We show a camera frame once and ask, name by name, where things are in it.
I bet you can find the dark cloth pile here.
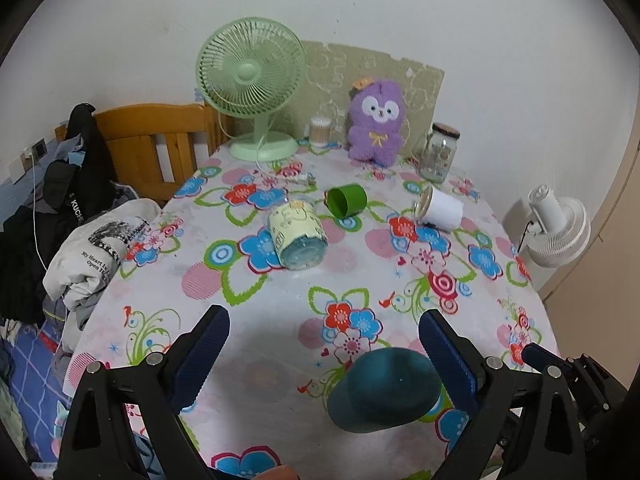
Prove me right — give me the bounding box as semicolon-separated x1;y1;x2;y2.
0;205;66;326

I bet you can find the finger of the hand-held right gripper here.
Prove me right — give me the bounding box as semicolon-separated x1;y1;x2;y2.
522;342;569;376

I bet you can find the blue checked bedsheet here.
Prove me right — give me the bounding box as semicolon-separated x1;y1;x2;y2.
0;320;76;466

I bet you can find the wooden chair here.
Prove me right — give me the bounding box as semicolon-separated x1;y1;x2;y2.
55;102;236;206

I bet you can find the green fan power cable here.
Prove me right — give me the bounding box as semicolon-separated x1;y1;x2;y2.
257;147;317;186

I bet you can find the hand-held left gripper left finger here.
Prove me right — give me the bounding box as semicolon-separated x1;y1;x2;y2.
57;304;232;480

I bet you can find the cotton swab container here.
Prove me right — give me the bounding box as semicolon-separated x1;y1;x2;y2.
308;116;333;148

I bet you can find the teal baseball cap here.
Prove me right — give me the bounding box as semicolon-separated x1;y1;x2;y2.
327;347;448;434

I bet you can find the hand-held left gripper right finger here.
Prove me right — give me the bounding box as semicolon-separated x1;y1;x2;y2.
419;309;583;480

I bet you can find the pale yellow printed cup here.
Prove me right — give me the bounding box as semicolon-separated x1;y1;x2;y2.
268;200;327;271

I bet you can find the white printed t-shirt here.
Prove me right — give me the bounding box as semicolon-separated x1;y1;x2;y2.
42;199;163;311

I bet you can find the beige patterned board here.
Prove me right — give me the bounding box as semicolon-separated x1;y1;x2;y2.
295;41;446;156

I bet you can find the green desk fan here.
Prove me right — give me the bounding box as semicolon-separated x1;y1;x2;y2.
195;16;307;163

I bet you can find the glass jar with dark lid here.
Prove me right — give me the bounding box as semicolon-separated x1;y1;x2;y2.
419;122;461;182

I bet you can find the green plastic cup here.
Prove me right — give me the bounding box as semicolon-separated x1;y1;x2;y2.
325;184;368;219

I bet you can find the purple plush toy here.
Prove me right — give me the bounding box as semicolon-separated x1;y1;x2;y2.
346;77;412;167

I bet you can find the black jacket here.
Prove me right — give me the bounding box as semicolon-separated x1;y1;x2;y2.
42;103;118;221

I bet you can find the white charging cable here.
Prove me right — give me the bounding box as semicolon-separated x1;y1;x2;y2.
27;152;66;351

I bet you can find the white fan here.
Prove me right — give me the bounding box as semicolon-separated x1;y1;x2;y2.
517;185;592;267

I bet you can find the white sleeved glass cup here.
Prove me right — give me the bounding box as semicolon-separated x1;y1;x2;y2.
411;184;465;233

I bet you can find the floral tablecloth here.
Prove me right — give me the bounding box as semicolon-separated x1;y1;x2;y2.
62;137;561;480

